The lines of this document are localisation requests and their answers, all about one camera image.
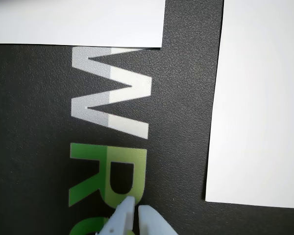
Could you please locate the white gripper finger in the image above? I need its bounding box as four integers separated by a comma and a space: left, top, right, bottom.
138, 205, 180, 235
96, 196, 136, 235

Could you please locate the black mat with WRO print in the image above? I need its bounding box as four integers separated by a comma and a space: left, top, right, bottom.
0, 0, 294, 235

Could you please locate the white paper sheet marked HOME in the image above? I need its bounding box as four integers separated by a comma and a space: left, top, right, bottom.
205, 0, 294, 210

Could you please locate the white paper sheet marked 1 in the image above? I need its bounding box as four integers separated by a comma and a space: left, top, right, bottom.
0, 0, 166, 48

